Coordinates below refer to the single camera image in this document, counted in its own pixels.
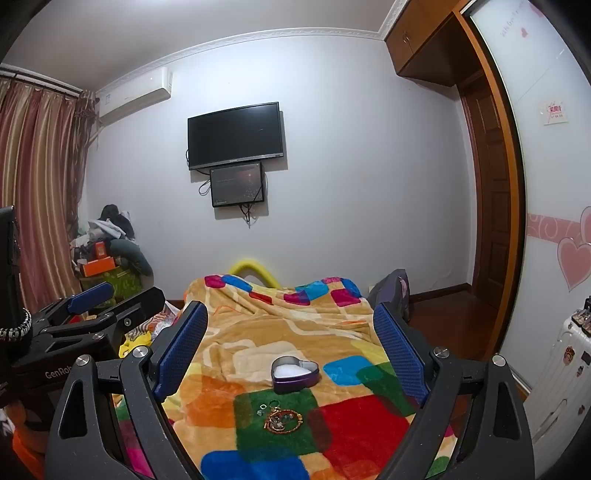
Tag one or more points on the square paper sticker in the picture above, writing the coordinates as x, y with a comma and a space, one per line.
551, 112

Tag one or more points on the orange box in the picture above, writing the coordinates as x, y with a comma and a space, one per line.
94, 265

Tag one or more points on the wooden overhead cabinet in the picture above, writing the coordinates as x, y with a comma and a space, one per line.
425, 41

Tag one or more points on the green box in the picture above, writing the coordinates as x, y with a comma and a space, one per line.
122, 284

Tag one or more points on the brown wooden door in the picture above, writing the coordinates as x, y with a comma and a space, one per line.
487, 194

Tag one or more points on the white wardrobe door with hearts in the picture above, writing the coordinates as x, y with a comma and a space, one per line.
545, 194

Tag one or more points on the black wall television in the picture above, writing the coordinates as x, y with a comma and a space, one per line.
235, 136

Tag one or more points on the pile of clothes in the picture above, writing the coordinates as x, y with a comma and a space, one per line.
117, 235

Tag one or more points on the purple heart-shaped tin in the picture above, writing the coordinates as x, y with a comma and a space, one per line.
295, 376

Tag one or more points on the yellow cloth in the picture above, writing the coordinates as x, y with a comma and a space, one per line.
136, 342

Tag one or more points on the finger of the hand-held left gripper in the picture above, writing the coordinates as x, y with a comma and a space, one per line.
141, 304
91, 297

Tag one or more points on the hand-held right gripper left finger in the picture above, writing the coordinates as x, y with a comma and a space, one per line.
181, 345

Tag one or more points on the colourful patchwork blanket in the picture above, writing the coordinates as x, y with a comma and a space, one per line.
286, 318

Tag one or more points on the purple backpack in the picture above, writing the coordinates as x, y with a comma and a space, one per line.
392, 288

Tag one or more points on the striped patterned bag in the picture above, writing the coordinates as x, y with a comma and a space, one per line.
166, 323

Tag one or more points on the white air conditioner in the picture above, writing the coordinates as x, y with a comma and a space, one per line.
134, 94

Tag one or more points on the small dark bottles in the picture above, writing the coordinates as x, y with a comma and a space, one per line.
582, 316

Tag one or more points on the striped red curtain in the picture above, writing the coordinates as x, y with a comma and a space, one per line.
37, 184

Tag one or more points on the white suitcase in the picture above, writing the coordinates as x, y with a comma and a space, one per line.
563, 383

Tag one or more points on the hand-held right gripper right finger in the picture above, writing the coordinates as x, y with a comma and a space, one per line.
398, 347

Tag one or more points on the yellow foam loop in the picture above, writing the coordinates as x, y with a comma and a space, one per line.
249, 266

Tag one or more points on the small black monitor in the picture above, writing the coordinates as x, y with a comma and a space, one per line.
238, 184

